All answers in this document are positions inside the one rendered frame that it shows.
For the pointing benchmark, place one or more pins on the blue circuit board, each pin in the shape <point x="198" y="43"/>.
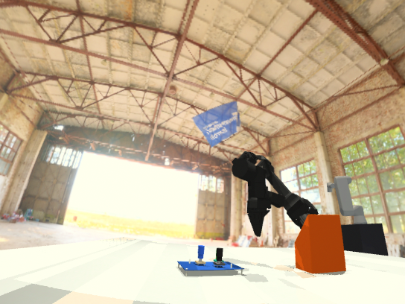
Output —
<point x="217" y="264"/>

